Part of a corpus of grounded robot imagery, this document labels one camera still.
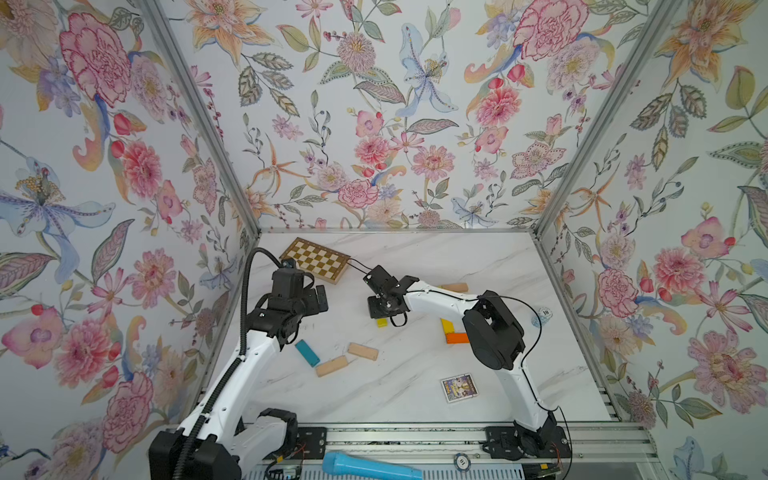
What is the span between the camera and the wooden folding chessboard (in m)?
1.07

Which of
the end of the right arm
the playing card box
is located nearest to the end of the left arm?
the end of the right arm

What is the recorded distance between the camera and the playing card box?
0.82 m

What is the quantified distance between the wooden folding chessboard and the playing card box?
50 cm
